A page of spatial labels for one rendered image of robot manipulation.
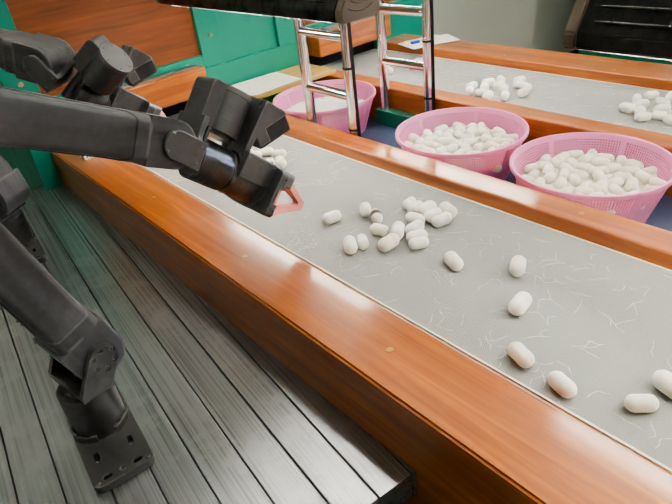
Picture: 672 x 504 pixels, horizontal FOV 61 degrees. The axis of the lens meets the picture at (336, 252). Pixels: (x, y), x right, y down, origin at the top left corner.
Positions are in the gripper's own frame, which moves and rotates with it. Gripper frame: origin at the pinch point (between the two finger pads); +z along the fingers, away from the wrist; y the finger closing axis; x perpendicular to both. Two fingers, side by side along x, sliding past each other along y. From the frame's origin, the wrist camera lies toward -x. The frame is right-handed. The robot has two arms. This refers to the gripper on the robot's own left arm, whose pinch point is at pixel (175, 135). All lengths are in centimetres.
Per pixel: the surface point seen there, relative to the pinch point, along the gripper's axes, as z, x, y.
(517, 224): 28, -9, -56
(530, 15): 247, -155, 112
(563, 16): 276, -171, 109
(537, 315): 15, 2, -71
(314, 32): 19.7, -31.1, -0.4
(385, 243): 12.6, 1.8, -46.5
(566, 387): 7, 7, -80
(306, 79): 26.7, -23.2, 4.9
